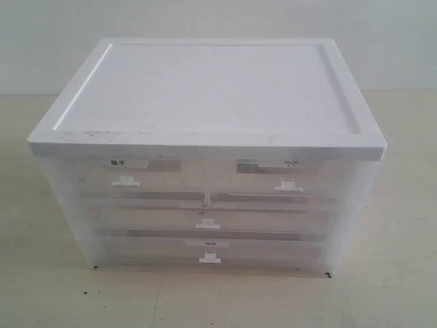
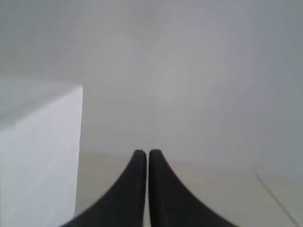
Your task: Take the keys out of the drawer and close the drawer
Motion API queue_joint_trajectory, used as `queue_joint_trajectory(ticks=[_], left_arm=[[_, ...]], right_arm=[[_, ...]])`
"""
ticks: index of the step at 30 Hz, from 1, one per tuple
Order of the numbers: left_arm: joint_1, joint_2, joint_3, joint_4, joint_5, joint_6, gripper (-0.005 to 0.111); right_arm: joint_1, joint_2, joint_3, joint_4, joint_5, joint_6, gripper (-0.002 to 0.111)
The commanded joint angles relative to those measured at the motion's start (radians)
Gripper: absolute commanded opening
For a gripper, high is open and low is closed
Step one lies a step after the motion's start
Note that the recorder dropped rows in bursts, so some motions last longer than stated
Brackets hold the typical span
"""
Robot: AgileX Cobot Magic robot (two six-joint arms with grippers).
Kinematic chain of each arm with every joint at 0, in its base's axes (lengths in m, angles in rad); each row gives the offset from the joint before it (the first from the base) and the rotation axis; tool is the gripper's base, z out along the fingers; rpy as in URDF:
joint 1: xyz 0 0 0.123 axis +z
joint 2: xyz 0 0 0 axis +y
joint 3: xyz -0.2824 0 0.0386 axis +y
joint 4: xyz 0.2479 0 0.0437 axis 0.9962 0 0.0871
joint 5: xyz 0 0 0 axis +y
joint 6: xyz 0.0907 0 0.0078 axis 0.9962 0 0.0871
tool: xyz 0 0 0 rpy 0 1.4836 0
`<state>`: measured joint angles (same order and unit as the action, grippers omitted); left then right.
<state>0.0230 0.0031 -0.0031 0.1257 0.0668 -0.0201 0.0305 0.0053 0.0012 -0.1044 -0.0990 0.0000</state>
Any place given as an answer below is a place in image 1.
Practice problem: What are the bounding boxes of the small drawer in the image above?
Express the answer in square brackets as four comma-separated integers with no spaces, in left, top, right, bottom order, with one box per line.
[208,160,348,195]
[78,158,206,201]

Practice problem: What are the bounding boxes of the top right small drawer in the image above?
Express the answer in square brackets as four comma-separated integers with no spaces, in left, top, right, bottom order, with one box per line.
[208,160,348,195]

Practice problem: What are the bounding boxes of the translucent plastic drawer cabinet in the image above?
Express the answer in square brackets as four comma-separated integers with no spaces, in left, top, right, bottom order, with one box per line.
[28,38,387,277]

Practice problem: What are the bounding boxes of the top left small drawer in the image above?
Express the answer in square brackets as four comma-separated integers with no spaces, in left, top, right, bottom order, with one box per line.
[78,158,206,201]

